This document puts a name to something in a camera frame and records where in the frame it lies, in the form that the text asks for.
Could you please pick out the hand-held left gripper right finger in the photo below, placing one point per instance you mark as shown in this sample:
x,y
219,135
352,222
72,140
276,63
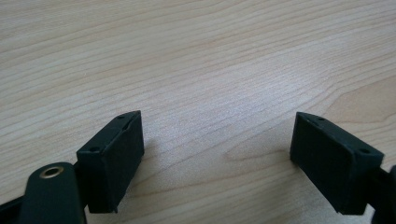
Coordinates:
x,y
330,168

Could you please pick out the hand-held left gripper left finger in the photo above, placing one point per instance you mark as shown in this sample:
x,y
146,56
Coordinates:
x,y
110,168

